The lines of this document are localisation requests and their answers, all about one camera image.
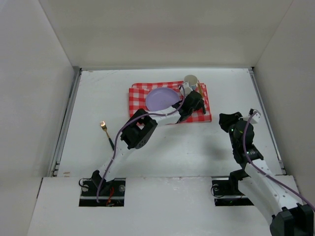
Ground light blue mug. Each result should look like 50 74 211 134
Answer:
184 75 199 90

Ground purple plastic plate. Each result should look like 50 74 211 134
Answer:
145 88 180 112

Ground red white checkered cloth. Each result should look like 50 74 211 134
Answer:
128 81 212 123

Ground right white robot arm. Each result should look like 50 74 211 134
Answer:
219 109 315 236

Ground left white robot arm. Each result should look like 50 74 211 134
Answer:
91 91 204 186

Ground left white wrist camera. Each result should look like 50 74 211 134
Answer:
180 82 192 97

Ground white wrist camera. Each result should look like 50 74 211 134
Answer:
249 109 261 124
180 82 192 97

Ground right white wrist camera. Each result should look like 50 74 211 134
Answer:
249 109 261 124

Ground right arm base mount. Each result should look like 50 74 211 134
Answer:
211 170 253 207

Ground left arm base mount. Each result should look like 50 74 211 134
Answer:
78 171 126 207

